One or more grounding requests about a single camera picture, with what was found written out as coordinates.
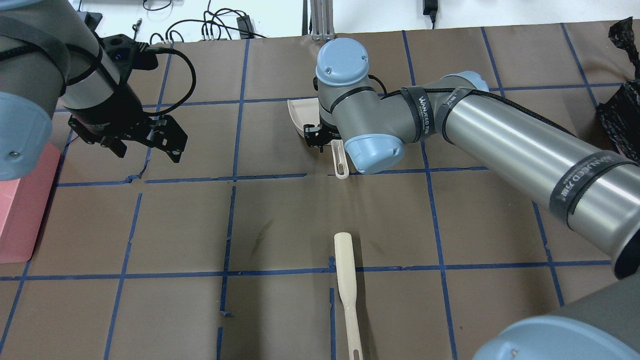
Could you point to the beige plastic dustpan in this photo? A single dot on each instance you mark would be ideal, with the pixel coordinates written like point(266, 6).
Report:
point(306, 112)

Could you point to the black power adapter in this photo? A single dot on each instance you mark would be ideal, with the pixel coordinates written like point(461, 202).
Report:
point(245, 27)

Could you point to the pink plastic bin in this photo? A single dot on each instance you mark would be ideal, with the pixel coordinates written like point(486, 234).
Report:
point(22, 208)

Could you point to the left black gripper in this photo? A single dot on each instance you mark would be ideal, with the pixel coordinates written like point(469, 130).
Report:
point(111, 108)

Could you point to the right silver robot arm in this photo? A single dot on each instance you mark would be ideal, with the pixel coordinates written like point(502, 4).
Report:
point(593, 192)

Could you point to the black bag lined bin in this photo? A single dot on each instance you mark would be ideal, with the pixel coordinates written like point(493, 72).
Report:
point(620, 116)

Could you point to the aluminium frame post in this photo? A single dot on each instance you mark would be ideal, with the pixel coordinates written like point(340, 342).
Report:
point(322, 20)

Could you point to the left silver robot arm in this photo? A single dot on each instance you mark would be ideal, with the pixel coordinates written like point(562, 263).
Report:
point(50, 57)

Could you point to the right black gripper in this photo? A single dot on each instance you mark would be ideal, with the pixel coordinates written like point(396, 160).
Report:
point(315, 137)

